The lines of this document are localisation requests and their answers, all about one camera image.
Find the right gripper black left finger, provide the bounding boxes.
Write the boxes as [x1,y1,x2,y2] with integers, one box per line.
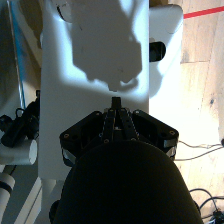
[59,97,117,166]

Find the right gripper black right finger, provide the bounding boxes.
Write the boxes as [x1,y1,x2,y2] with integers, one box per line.
[116,97,180,160]

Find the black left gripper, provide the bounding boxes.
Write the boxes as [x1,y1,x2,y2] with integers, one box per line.
[0,99,42,148]

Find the white rounded robot cover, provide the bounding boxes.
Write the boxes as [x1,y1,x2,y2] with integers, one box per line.
[148,4,185,112]

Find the thin blue bar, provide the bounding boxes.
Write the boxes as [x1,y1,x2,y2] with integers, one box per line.
[7,0,28,109]

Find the red floor tape line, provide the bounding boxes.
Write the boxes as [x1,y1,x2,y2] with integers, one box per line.
[183,5,224,20]

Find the grey floor cable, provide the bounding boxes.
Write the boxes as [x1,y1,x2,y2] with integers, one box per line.
[177,139,224,150]
[173,146,224,162]

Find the black floor cable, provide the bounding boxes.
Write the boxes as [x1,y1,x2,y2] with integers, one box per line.
[189,187,224,222]

